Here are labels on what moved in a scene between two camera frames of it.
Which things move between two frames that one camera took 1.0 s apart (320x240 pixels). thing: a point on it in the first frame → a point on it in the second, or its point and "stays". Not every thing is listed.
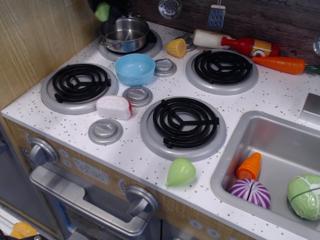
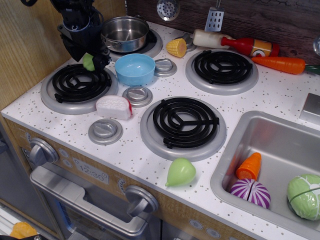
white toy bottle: x=208 y=38 stays
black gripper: x=118 y=8 → x=85 y=44
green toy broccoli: x=102 y=12 → x=88 y=62
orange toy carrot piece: x=250 y=168 stays
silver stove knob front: x=105 y=131 stays
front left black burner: x=74 y=89 stays
